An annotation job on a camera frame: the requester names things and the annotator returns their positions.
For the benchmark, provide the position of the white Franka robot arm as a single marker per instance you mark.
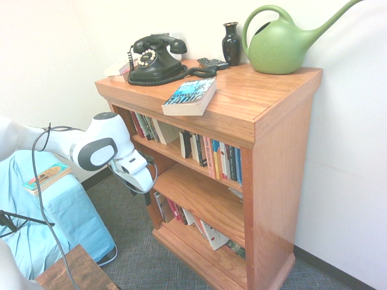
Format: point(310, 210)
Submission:
point(99, 151)

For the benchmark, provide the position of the black rotary telephone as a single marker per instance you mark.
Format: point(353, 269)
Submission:
point(154, 66)

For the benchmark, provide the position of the grey and white book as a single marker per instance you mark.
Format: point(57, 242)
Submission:
point(163, 208)

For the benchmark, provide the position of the blue and yellow spine book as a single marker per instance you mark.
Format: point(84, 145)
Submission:
point(216, 161)

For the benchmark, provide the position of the dark green cover book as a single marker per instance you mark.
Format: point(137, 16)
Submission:
point(236, 249)

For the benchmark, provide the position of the blue cloth covered furniture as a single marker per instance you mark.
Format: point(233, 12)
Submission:
point(75, 217)

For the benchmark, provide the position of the red and white spine book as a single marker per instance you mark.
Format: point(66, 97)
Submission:
point(224, 163)

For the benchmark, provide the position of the green plastic watering can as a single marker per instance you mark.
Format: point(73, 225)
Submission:
point(275, 48)

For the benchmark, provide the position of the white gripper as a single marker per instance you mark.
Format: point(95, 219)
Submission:
point(136, 169)

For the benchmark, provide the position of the wooden bookshelf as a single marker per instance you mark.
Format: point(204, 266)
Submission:
point(272, 151)

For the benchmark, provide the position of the salmon orange spine book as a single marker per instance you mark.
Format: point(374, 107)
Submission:
point(210, 160)

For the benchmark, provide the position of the green spine book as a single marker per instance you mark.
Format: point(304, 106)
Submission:
point(146, 128)

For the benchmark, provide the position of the red spine paperback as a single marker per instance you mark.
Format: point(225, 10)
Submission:
point(178, 213)

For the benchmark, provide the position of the orange and teal paperback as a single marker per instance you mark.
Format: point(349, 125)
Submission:
point(48, 178)

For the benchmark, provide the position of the black spine blue cover book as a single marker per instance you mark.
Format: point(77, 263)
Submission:
point(187, 145)

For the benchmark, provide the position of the black glossy vase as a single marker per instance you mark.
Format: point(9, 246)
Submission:
point(231, 45)

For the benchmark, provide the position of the black remote control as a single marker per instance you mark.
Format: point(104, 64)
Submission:
point(205, 62)
point(220, 64)

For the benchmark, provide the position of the loose photo cards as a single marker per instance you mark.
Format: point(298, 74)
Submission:
point(236, 193)

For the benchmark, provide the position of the black tripod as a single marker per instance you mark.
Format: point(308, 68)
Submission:
point(18, 222)

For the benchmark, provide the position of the white book with red marks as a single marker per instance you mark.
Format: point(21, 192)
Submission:
point(214, 235)

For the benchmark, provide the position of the dark wooden table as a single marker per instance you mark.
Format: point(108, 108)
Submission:
point(78, 272)

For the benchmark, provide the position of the blue Darwin's Radio paperback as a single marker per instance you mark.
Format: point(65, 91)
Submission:
point(190, 96)

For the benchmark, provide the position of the white and green book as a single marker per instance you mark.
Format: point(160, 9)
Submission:
point(195, 149)

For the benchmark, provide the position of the thin black spine book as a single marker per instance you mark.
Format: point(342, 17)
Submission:
point(231, 164)

